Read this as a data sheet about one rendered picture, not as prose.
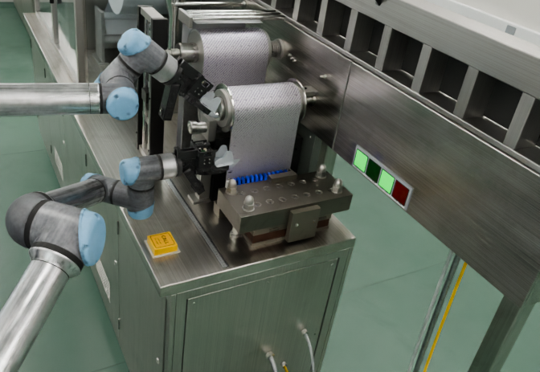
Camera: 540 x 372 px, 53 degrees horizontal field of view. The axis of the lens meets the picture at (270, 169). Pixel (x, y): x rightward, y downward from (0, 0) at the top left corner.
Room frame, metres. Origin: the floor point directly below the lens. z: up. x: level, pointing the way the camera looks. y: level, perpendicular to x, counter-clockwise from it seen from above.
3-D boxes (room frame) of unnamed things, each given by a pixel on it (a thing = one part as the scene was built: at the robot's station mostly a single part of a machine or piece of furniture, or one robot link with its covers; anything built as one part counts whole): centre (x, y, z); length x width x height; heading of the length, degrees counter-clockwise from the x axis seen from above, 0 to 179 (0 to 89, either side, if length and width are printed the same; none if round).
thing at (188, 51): (1.69, 0.33, 1.33); 0.06 x 0.06 x 0.06; 33
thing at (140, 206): (1.30, 0.38, 1.01); 0.11 x 0.08 x 0.11; 81
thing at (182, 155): (1.39, 0.23, 1.12); 0.12 x 0.08 x 0.09; 123
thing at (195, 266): (2.30, 0.65, 0.88); 2.52 x 0.66 x 0.04; 33
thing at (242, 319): (2.31, 0.64, 0.43); 2.52 x 0.64 x 0.86; 33
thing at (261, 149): (1.51, 0.03, 1.11); 0.23 x 0.01 x 0.18; 123
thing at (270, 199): (1.44, -0.06, 1.00); 0.40 x 0.16 x 0.06; 123
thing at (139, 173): (1.30, 0.36, 1.11); 0.11 x 0.08 x 0.09; 123
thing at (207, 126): (1.50, 0.22, 1.05); 0.06 x 0.05 x 0.31; 123
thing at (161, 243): (1.24, 0.28, 0.91); 0.07 x 0.07 x 0.02; 33
